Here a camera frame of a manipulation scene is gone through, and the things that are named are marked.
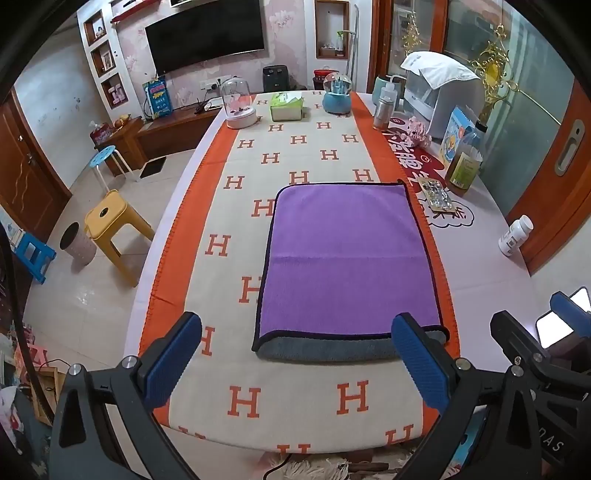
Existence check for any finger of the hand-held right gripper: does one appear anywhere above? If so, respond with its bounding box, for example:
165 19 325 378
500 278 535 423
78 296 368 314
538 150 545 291
549 292 579 325
489 310 553 369

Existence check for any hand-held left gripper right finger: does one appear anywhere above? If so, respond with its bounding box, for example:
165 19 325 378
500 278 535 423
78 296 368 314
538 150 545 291
391 312 556 480

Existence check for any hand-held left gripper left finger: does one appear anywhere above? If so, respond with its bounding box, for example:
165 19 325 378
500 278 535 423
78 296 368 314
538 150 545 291
48 312 204 480

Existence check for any purple towel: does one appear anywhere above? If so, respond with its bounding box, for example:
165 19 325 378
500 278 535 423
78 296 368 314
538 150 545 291
252 181 451 363

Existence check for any white printed tablecloth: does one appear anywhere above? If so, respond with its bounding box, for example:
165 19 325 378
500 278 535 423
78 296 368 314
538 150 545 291
124 89 542 480

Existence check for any white pill bottle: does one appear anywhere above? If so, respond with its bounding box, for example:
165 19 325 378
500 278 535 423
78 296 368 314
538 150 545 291
498 215 534 257

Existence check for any wooden crate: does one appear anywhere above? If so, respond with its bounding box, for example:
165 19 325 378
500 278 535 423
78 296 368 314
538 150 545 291
30 364 66 426

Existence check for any grey waste bin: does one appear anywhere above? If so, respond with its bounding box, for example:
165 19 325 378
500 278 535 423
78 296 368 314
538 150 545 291
59 222 98 268

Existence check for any yellow plastic stool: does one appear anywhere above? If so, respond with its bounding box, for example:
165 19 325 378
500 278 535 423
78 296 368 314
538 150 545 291
84 189 156 288

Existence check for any silver blister pack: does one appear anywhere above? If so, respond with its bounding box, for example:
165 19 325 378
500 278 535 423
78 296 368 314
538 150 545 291
417 177 456 214

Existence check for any yellow oil bottle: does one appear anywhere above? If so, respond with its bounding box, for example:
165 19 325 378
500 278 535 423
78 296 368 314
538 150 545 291
444 121 489 198

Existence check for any blue folding stool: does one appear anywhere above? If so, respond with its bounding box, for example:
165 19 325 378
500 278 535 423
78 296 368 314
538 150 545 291
13 232 57 284

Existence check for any black floor scale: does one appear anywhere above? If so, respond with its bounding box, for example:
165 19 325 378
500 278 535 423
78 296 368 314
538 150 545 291
139 156 167 180

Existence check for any colourful snack bag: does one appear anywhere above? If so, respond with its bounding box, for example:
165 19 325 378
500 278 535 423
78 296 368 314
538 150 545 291
438 106 477 165

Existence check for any blue round stool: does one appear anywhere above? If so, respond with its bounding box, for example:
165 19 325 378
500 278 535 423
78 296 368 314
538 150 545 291
88 145 136 193

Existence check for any pink plush toy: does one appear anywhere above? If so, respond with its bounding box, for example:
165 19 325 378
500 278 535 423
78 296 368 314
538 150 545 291
400 116 433 148

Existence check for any wooden television cabinet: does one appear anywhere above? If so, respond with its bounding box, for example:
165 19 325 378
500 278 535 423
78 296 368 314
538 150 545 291
94 104 228 172

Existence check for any white countertop appliance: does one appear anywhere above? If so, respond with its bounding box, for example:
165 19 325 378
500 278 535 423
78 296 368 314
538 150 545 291
403 69 486 140

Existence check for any red bag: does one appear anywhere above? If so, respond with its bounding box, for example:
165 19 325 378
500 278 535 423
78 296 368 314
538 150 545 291
89 121 114 147

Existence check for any orange printed blanket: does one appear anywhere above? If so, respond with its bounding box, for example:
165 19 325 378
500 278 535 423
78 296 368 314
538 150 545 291
137 90 462 464

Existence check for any brown wooden door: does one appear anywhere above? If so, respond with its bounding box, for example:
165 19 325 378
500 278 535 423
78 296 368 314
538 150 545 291
0 87 73 243

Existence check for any gold ornament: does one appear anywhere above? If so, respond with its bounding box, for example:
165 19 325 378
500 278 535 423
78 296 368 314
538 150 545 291
468 24 523 121

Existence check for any clear squeeze bottle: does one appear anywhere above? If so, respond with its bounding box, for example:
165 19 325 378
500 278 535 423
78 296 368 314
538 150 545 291
372 85 398 132

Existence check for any blue printed box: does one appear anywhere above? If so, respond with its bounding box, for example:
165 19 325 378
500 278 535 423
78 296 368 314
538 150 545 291
141 78 174 122

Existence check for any glass dome with white base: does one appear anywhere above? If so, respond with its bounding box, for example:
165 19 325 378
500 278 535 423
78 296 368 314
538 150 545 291
220 77 258 129

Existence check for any green tissue box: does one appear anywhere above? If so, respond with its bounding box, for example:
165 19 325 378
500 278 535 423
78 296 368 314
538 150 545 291
269 91 306 123

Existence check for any blue snow globe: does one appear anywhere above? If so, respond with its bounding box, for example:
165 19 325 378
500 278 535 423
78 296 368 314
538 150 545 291
322 74 354 115

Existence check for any red pot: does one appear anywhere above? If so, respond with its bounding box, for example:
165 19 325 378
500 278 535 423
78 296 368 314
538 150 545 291
313 68 339 91

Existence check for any black television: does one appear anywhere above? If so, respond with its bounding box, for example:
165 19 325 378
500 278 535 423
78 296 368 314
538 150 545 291
144 0 267 75

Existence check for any silver door handle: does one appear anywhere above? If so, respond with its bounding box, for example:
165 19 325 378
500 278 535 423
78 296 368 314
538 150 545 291
553 119 585 177

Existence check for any white wall shelf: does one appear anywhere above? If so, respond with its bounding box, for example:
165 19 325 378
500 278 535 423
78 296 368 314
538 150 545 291
76 0 140 112

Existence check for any wooden wall niche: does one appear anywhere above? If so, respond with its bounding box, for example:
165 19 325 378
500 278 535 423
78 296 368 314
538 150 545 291
314 0 351 60

